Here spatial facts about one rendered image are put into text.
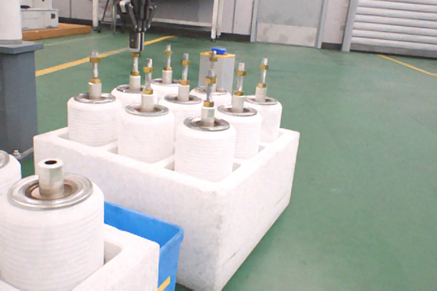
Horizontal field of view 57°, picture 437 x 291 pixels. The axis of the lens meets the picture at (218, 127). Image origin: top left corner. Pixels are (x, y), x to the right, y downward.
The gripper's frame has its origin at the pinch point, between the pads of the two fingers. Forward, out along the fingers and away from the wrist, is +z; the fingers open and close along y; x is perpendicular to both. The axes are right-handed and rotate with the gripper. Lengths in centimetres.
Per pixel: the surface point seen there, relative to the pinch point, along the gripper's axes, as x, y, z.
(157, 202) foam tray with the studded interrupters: -16.0, -23.2, 21.7
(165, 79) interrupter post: -2.5, 10.4, 9.0
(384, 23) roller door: -104, 527, -7
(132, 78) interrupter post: 0.0, -1.1, 7.5
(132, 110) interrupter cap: -7.6, -16.1, 9.7
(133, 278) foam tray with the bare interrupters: -23, -45, 18
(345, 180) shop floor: -48, 34, 35
